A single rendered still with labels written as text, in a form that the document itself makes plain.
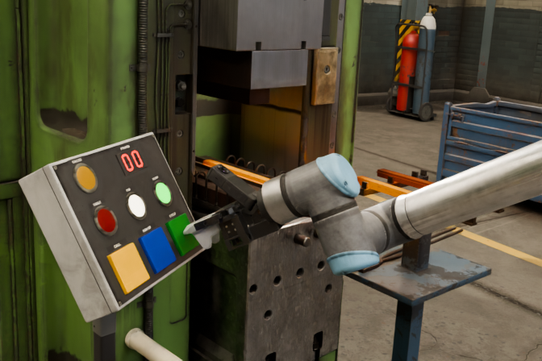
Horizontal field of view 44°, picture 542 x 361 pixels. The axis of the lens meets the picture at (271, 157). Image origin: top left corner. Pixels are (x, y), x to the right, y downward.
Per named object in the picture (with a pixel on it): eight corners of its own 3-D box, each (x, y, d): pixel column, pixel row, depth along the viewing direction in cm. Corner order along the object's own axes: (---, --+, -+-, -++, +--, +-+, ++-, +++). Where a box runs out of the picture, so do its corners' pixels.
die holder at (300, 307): (338, 349, 204) (348, 208, 194) (243, 394, 179) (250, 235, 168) (220, 287, 243) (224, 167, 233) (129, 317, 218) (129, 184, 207)
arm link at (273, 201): (273, 179, 125) (291, 168, 134) (252, 188, 127) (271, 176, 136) (293, 223, 125) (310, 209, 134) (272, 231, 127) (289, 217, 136)
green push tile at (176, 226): (200, 243, 143) (185, 211, 143) (183, 255, 137) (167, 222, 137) (194, 246, 144) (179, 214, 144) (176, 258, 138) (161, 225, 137)
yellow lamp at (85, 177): (102, 189, 123) (101, 166, 122) (77, 193, 119) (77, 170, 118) (93, 185, 125) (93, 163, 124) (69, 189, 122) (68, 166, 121)
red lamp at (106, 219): (122, 231, 123) (121, 209, 122) (98, 237, 120) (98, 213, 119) (112, 226, 125) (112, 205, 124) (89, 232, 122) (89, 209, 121)
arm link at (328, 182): (352, 201, 119) (331, 149, 120) (292, 225, 124) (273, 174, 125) (368, 196, 128) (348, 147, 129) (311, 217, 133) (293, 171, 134)
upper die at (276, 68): (306, 85, 180) (308, 49, 178) (250, 89, 166) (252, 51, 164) (208, 68, 209) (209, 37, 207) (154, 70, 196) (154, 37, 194)
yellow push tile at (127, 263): (151, 278, 125) (133, 241, 125) (128, 293, 118) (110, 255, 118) (143, 280, 126) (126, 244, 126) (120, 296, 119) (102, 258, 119)
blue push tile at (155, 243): (177, 259, 134) (161, 226, 134) (158, 273, 127) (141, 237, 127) (170, 262, 135) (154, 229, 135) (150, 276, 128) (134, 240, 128)
